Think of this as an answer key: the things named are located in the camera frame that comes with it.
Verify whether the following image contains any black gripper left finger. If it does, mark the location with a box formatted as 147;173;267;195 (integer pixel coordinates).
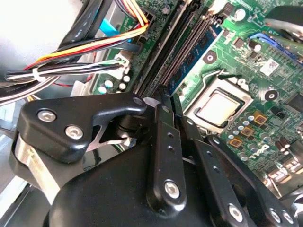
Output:
9;84;187;212

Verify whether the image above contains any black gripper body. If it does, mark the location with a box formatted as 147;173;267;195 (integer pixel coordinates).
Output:
48;114;223;227

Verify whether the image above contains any bare RAM stick with chips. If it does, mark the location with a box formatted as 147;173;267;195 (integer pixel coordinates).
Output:
169;23;224;95

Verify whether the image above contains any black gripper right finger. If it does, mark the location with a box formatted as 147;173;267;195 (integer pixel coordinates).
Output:
172;94;299;227

